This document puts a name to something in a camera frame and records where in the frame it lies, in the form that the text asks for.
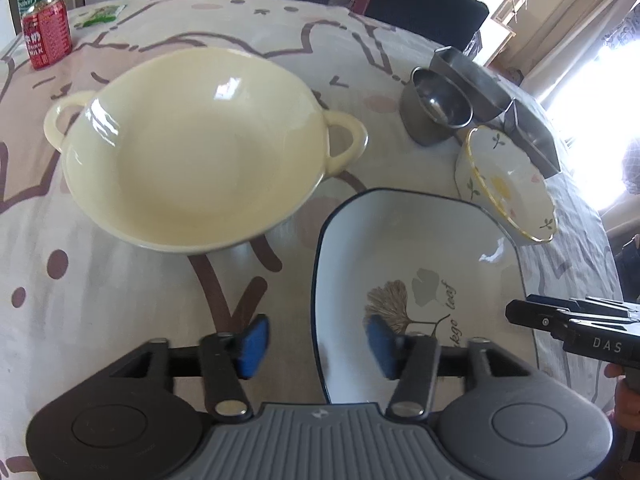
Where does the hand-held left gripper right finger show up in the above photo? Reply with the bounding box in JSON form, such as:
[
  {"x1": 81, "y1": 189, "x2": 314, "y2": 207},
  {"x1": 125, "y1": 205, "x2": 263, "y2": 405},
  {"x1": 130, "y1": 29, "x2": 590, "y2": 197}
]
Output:
[{"x1": 366, "y1": 314, "x2": 533, "y2": 418}]

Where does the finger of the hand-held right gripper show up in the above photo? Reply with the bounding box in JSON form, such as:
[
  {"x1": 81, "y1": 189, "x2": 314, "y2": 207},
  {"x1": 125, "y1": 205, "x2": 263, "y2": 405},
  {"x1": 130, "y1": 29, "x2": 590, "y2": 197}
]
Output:
[
  {"x1": 505, "y1": 299, "x2": 640, "y2": 339},
  {"x1": 526, "y1": 294, "x2": 640, "y2": 319}
]

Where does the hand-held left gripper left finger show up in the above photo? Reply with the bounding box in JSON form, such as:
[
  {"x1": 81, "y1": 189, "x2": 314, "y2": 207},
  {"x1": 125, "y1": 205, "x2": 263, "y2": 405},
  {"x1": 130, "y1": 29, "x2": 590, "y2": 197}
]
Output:
[{"x1": 107, "y1": 314, "x2": 272, "y2": 422}]

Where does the white square plate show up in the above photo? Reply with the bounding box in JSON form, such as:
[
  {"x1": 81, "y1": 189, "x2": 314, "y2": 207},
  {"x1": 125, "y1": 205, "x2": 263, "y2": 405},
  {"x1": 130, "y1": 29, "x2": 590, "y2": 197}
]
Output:
[{"x1": 311, "y1": 187, "x2": 538, "y2": 406}]

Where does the small floral bowl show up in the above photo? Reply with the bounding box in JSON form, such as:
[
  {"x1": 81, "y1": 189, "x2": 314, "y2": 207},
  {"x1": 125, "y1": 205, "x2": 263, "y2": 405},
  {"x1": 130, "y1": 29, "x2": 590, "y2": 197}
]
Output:
[{"x1": 454, "y1": 126, "x2": 558, "y2": 245}]

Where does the steel rectangular tray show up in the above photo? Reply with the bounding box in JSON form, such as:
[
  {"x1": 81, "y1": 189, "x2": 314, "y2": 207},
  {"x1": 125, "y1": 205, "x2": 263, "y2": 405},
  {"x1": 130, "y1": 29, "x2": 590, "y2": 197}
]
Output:
[
  {"x1": 429, "y1": 46, "x2": 516, "y2": 123},
  {"x1": 502, "y1": 100, "x2": 561, "y2": 179}
]

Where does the cream two-handled bowl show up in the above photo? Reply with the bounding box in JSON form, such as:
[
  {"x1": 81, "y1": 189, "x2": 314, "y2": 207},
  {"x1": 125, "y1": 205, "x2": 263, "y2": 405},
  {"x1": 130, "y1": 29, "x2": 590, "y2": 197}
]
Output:
[{"x1": 44, "y1": 46, "x2": 368, "y2": 253}]

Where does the round steel bowl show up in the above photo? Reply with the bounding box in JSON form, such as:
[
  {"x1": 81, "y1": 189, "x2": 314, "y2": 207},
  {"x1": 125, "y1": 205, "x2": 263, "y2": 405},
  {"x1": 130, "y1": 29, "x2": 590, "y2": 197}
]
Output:
[{"x1": 399, "y1": 66, "x2": 474, "y2": 147}]

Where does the person's right hand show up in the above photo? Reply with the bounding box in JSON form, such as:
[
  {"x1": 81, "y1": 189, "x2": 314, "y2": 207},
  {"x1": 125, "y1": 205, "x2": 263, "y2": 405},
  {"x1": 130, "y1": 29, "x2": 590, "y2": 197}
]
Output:
[{"x1": 603, "y1": 363, "x2": 640, "y2": 432}]

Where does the bear print tablecloth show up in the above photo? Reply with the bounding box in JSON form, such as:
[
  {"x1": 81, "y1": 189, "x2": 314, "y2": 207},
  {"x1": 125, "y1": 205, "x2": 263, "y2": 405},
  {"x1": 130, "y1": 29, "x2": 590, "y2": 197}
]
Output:
[{"x1": 0, "y1": 0, "x2": 623, "y2": 480}]

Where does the beige curtain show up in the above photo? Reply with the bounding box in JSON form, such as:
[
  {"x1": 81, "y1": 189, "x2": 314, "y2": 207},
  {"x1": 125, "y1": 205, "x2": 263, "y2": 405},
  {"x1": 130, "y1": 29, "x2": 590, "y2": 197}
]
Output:
[{"x1": 520, "y1": 0, "x2": 640, "y2": 111}]

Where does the green packet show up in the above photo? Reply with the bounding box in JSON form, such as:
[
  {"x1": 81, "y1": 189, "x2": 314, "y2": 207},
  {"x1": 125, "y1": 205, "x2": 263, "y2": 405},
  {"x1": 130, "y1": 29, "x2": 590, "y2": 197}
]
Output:
[{"x1": 74, "y1": 4, "x2": 126, "y2": 28}]

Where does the red soda can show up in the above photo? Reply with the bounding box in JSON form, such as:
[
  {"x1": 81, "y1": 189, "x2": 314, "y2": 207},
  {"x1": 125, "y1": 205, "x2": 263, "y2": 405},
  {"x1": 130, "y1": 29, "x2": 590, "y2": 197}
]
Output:
[{"x1": 21, "y1": 0, "x2": 72, "y2": 70}]

